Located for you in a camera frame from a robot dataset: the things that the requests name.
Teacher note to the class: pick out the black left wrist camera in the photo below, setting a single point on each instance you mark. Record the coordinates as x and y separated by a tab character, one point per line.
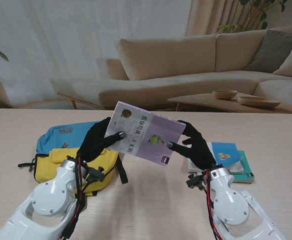
95	175

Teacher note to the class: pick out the wooden coffee table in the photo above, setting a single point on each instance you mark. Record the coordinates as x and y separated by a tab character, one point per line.
198	100

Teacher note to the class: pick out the purple and white book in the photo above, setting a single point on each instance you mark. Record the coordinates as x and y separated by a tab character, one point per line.
148	132

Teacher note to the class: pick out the small deep wooden bowl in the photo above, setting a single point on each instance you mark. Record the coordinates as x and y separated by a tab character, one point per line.
225	95

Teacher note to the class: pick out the wide shallow wooden bowl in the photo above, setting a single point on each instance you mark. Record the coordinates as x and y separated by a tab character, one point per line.
258	102

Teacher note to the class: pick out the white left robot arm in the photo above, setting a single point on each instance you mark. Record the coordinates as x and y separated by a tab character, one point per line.
51	197

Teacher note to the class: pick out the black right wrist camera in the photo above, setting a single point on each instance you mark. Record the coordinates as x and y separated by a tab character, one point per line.
194	182

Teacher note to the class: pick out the beige curtain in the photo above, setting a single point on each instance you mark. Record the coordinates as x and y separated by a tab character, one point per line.
200	17

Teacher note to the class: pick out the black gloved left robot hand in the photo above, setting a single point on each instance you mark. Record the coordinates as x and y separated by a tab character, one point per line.
93	142

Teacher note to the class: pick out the grey sofa cushion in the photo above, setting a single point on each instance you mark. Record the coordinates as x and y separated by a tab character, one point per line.
273	50

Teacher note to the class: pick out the beige sofa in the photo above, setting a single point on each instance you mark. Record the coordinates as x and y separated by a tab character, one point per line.
173	82

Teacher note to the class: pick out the white sheer curtain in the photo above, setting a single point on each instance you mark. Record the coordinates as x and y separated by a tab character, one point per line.
61	37

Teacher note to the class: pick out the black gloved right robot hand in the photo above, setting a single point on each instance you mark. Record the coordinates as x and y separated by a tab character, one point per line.
199	150

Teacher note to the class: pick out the teal book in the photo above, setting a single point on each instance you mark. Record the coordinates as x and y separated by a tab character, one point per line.
245	170

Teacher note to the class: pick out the tall green leafy plant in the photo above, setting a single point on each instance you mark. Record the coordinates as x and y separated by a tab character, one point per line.
231	28

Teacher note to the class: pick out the blue and white book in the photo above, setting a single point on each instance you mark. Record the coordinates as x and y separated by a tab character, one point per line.
223	152

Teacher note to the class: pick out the blue and yellow school backpack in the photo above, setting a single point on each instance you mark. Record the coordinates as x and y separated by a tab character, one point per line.
51	165

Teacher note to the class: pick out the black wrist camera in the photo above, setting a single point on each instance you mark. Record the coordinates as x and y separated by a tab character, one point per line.
95	175
194	182

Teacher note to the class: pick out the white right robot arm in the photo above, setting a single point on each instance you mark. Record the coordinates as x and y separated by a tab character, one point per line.
230	205

